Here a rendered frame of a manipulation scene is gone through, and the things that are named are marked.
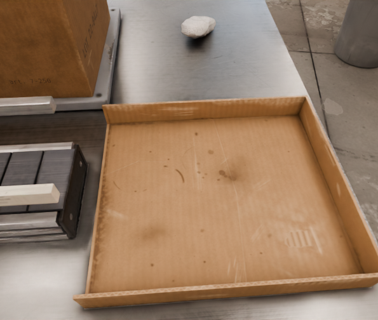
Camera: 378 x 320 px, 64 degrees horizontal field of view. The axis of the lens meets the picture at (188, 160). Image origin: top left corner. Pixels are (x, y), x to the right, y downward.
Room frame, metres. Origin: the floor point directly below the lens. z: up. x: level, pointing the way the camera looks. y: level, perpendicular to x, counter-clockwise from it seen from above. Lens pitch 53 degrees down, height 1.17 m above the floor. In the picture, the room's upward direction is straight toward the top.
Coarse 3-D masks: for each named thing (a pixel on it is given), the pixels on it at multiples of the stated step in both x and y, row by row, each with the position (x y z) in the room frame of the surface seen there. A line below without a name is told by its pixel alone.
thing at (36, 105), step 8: (48, 96) 0.24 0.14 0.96; (0, 104) 0.22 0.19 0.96; (8, 104) 0.22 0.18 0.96; (16, 104) 0.22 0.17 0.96; (24, 104) 0.22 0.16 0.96; (32, 104) 0.22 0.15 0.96; (40, 104) 0.22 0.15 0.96; (48, 104) 0.22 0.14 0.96; (0, 112) 0.22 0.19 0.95; (8, 112) 0.22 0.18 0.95; (16, 112) 0.22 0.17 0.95; (24, 112) 0.22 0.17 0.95; (32, 112) 0.22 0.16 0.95; (40, 112) 0.22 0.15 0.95; (48, 112) 0.22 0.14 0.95
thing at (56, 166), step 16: (0, 160) 0.22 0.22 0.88; (16, 160) 0.22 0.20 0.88; (32, 160) 0.22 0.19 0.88; (48, 160) 0.22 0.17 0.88; (64, 160) 0.22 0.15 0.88; (0, 176) 0.19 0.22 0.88; (16, 176) 0.19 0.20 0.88; (32, 176) 0.19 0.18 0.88; (48, 176) 0.19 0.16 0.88; (64, 176) 0.19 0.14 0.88; (64, 192) 0.17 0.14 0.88; (0, 208) 0.15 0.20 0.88; (16, 208) 0.15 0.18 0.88; (32, 208) 0.15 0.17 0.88; (48, 208) 0.15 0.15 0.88
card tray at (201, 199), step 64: (128, 128) 0.31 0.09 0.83; (192, 128) 0.31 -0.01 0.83; (256, 128) 0.31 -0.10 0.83; (320, 128) 0.28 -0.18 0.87; (128, 192) 0.20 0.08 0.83; (192, 192) 0.20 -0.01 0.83; (256, 192) 0.20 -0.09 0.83; (320, 192) 0.20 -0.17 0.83; (128, 256) 0.12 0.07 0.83; (192, 256) 0.12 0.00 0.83; (256, 256) 0.12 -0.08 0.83; (320, 256) 0.12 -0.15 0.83
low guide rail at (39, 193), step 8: (40, 184) 0.16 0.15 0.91; (48, 184) 0.16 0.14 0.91; (0, 192) 0.15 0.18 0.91; (8, 192) 0.15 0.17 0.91; (16, 192) 0.15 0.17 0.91; (24, 192) 0.15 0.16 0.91; (32, 192) 0.15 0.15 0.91; (40, 192) 0.15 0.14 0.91; (48, 192) 0.15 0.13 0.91; (56, 192) 0.16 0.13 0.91; (0, 200) 0.15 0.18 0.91; (8, 200) 0.15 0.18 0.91; (16, 200) 0.15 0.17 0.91; (24, 200) 0.15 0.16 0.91; (32, 200) 0.15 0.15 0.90; (40, 200) 0.15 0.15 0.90; (48, 200) 0.15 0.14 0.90; (56, 200) 0.15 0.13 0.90
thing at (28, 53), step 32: (0, 0) 0.36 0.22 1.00; (32, 0) 0.36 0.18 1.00; (64, 0) 0.37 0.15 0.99; (96, 0) 0.52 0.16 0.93; (0, 32) 0.36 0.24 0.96; (32, 32) 0.36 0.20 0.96; (64, 32) 0.36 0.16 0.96; (96, 32) 0.47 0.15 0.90; (0, 64) 0.36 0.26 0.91; (32, 64) 0.36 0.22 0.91; (64, 64) 0.36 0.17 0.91; (96, 64) 0.42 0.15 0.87; (0, 96) 0.35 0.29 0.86; (32, 96) 0.36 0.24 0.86; (64, 96) 0.36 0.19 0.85
